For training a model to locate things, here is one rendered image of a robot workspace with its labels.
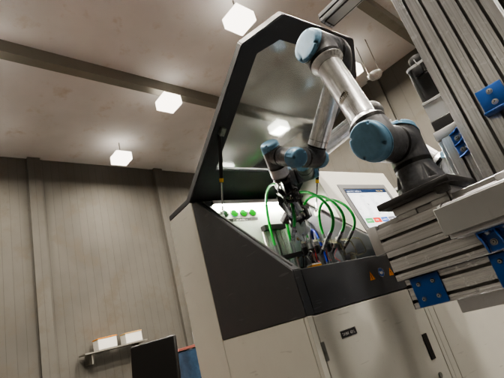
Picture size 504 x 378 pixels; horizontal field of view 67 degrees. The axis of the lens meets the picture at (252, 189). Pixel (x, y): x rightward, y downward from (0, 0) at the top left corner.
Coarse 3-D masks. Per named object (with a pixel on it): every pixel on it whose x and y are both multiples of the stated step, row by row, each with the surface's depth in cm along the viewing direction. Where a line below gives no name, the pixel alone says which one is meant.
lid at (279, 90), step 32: (256, 32) 155; (288, 32) 162; (256, 64) 166; (288, 64) 174; (352, 64) 193; (224, 96) 165; (256, 96) 176; (288, 96) 185; (224, 128) 172; (256, 128) 187; (288, 128) 198; (224, 160) 189; (256, 160) 200; (192, 192) 188; (224, 192) 199; (256, 192) 212
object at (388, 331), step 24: (336, 312) 137; (360, 312) 143; (384, 312) 151; (408, 312) 159; (336, 336) 132; (360, 336) 138; (384, 336) 145; (408, 336) 152; (432, 336) 161; (336, 360) 128; (360, 360) 133; (384, 360) 140; (408, 360) 146; (432, 360) 154
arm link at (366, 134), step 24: (312, 48) 125; (336, 48) 125; (312, 72) 130; (336, 72) 121; (336, 96) 121; (360, 96) 116; (360, 120) 112; (384, 120) 110; (360, 144) 110; (384, 144) 106; (408, 144) 112
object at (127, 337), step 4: (128, 332) 934; (132, 332) 941; (136, 332) 947; (140, 332) 953; (120, 336) 950; (124, 336) 929; (128, 336) 931; (132, 336) 937; (136, 336) 943; (140, 336) 949; (124, 340) 928; (128, 340) 927; (132, 340) 932; (136, 340) 939
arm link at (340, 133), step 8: (376, 104) 169; (384, 112) 173; (344, 120) 170; (336, 128) 169; (344, 128) 168; (336, 136) 167; (344, 136) 168; (328, 144) 168; (336, 144) 168; (328, 152) 169; (296, 168) 170; (304, 168) 166; (312, 168) 174
